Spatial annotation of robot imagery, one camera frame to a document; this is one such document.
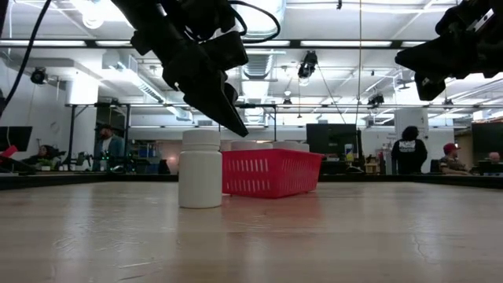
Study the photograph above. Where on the red object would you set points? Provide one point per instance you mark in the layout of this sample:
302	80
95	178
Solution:
8	151

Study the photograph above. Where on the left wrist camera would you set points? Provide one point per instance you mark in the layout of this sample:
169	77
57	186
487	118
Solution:
226	51

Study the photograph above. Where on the black metal table frame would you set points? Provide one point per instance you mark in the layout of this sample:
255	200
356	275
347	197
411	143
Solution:
59	181

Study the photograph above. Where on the person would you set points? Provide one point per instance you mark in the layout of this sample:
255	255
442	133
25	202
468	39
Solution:
454	161
108	149
43	155
409	153
494	157

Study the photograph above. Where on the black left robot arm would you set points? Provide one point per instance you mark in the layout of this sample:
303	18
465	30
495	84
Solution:
137	12

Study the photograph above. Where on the long ceiling light bar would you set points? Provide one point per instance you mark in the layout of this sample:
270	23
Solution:
342	43

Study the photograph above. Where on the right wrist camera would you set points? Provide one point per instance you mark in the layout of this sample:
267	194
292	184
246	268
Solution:
454	21

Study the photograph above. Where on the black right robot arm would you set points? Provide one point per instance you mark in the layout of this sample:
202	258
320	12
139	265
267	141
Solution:
487	6

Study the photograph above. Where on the silver ventilation duct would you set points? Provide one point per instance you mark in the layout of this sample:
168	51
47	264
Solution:
255	63

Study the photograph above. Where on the black ceiling lamp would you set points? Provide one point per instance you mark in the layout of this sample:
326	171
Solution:
38	75
376	99
307	65

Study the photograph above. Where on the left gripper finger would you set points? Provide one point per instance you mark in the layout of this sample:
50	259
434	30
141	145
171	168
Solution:
214	106
230	96

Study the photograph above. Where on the blue yellow can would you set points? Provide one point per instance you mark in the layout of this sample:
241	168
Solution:
349	152

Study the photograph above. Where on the distant black station frame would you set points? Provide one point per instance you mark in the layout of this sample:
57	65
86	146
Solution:
275	129
72	133

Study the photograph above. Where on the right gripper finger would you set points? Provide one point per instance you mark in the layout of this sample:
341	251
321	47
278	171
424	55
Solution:
438	70
428	53

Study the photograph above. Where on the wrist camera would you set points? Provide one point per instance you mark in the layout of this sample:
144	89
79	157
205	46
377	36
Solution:
226	51
454	21

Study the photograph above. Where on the white square column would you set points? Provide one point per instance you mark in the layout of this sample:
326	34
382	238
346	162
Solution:
412	116

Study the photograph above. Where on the red plastic basket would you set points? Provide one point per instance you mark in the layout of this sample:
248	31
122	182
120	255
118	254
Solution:
271	173

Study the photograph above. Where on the black monitor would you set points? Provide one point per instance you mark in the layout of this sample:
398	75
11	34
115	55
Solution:
15	138
487	137
330	137

